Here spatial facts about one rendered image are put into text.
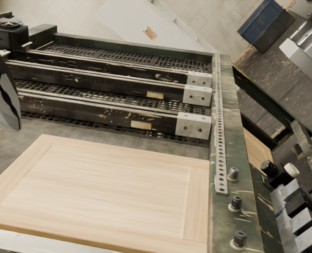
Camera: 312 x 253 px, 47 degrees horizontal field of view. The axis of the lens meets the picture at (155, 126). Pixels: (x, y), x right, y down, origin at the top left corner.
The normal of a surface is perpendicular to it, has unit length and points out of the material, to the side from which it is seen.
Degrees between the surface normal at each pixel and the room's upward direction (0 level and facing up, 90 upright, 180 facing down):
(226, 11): 90
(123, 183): 57
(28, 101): 90
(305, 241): 0
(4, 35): 89
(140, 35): 90
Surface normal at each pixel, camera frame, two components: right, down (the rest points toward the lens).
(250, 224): 0.10, -0.90
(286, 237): -0.77, -0.62
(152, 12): -0.14, 0.40
